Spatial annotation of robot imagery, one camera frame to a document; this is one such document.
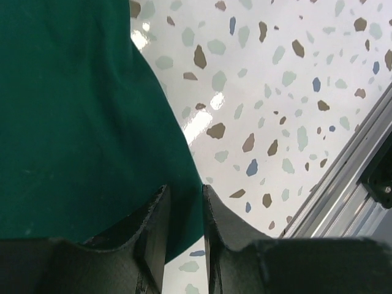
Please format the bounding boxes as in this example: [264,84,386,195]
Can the green surgical cloth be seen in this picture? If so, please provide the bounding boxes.
[1,1,203,261]

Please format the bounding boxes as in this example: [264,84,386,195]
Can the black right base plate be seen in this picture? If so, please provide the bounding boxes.
[361,156,391,209]

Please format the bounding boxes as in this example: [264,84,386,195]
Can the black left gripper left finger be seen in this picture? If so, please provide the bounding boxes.
[1,186,171,293]

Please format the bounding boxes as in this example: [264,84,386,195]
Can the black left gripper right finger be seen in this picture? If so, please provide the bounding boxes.
[203,185,391,293]

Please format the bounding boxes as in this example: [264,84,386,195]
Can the aluminium rail frame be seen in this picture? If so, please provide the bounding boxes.
[281,88,391,238]

